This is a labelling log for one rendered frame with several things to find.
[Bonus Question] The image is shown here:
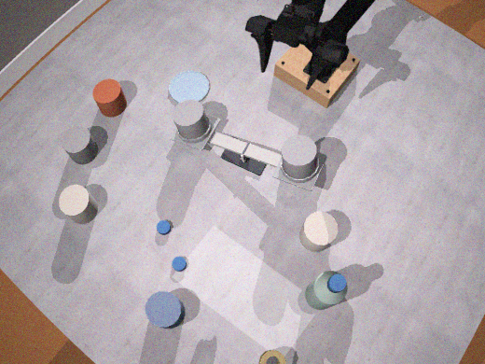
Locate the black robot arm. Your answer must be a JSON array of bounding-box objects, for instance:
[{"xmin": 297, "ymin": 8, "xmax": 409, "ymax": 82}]
[{"xmin": 271, "ymin": 0, "xmax": 375, "ymax": 84}]

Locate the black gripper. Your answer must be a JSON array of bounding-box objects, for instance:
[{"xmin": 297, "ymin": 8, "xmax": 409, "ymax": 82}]
[{"xmin": 245, "ymin": 0, "xmax": 349, "ymax": 90}]

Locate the orange cylinder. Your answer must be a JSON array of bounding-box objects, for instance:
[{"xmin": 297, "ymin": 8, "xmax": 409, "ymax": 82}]
[{"xmin": 93, "ymin": 78, "xmax": 127, "ymax": 118}]

